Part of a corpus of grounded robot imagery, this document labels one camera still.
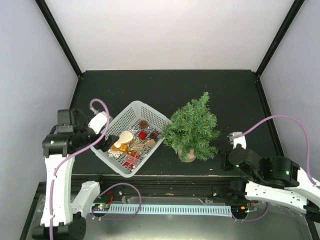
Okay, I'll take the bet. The small green christmas tree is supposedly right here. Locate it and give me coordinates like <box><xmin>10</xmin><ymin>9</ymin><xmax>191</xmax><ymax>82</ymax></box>
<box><xmin>161</xmin><ymin>92</ymin><xmax>220</xmax><ymax>163</ymax></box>

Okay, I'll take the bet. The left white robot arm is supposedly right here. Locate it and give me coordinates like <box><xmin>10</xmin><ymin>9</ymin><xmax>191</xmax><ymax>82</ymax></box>
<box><xmin>32</xmin><ymin>108</ymin><xmax>112</xmax><ymax>240</ymax></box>

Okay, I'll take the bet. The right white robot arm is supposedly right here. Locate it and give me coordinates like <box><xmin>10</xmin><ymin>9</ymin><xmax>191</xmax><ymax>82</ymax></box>
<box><xmin>221</xmin><ymin>144</ymin><xmax>320</xmax><ymax>223</ymax></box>

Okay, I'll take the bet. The white snowflake ornament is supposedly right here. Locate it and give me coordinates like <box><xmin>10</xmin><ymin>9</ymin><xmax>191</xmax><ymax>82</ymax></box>
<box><xmin>107</xmin><ymin>149</ymin><xmax>122</xmax><ymax>158</ymax></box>

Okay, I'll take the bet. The gold gift box ornament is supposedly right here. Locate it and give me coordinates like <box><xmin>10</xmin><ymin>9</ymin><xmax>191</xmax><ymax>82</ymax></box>
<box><xmin>119</xmin><ymin>144</ymin><xmax>130</xmax><ymax>153</ymax></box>

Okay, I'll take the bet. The red gift box ornament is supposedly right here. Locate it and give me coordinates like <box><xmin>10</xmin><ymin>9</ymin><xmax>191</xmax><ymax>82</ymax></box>
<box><xmin>138</xmin><ymin>130</ymin><xmax>148</xmax><ymax>140</ymax></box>

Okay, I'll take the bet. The dark pine cone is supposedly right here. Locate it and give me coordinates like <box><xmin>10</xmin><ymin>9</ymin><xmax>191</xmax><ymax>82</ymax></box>
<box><xmin>149</xmin><ymin>132</ymin><xmax>158</xmax><ymax>142</ymax></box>

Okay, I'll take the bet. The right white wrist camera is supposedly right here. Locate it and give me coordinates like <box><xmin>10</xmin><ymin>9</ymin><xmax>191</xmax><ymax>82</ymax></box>
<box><xmin>227</xmin><ymin>131</ymin><xmax>247</xmax><ymax>149</ymax></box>

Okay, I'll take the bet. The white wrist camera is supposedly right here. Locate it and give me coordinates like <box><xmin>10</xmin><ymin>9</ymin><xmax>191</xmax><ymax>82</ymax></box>
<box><xmin>227</xmin><ymin>131</ymin><xmax>247</xmax><ymax>149</ymax></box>
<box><xmin>88</xmin><ymin>111</ymin><xmax>108</xmax><ymax>134</ymax></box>

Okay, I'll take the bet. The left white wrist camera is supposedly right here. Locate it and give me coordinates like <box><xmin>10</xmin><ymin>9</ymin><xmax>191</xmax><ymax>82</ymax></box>
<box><xmin>88</xmin><ymin>111</ymin><xmax>108</xmax><ymax>134</ymax></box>

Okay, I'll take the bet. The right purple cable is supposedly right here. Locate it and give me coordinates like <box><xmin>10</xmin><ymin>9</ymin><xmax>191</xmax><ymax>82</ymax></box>
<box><xmin>233</xmin><ymin>114</ymin><xmax>320</xmax><ymax>187</ymax></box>

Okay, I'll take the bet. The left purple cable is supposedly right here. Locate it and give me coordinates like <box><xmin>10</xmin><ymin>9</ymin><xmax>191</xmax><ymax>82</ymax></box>
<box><xmin>48</xmin><ymin>98</ymin><xmax>111</xmax><ymax>240</ymax></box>

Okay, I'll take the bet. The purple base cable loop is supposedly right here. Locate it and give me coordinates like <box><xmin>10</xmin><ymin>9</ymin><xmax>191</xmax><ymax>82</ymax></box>
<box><xmin>89</xmin><ymin>181</ymin><xmax>142</xmax><ymax>222</ymax></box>

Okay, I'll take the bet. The white slotted cable duct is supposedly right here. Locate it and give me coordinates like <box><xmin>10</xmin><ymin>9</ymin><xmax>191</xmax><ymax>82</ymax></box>
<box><xmin>90</xmin><ymin>203</ymin><xmax>232</xmax><ymax>217</ymax></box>

